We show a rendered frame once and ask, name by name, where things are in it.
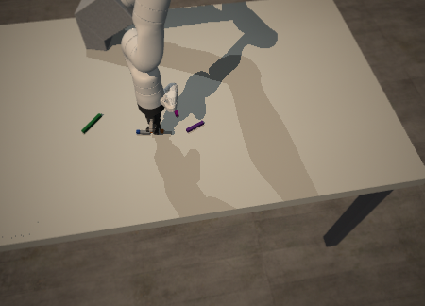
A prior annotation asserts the dark green rod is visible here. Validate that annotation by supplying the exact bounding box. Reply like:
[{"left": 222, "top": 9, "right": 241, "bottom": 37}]
[{"left": 81, "top": 113, "right": 102, "bottom": 134}]

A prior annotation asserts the purple rod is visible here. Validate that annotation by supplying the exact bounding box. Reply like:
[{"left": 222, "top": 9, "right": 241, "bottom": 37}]
[{"left": 186, "top": 121, "right": 204, "bottom": 132}]

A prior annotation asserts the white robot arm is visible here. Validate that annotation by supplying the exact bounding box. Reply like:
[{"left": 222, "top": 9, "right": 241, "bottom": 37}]
[{"left": 121, "top": 0, "right": 178, "bottom": 112}]

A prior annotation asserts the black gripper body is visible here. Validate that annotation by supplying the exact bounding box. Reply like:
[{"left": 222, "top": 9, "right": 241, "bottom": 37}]
[{"left": 138, "top": 104, "right": 164, "bottom": 123}]

